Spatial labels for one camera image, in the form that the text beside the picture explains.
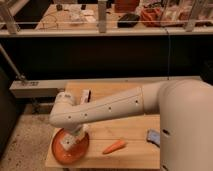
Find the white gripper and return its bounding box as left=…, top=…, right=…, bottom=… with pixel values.
left=60, top=124, right=89, bottom=148

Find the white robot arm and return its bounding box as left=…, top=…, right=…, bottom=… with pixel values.
left=50, top=80, right=213, bottom=171

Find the orange ceramic bowl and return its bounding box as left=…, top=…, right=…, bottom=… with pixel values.
left=51, top=129, right=89, bottom=165

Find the orange carrot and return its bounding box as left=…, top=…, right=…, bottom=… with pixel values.
left=103, top=140, right=126, bottom=154

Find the grey metal beam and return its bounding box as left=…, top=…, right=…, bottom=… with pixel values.
left=10, top=76, right=200, bottom=98

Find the diagonal metal rod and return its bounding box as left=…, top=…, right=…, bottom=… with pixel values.
left=0, top=43, right=27, bottom=85

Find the blue crumpled cloth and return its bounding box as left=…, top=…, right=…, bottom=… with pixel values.
left=146, top=129, right=160, bottom=146

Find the black case on shelf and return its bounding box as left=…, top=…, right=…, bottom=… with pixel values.
left=117, top=13, right=140, bottom=28

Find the orange object on shelf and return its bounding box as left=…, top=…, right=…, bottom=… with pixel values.
left=141, top=7, right=162, bottom=27

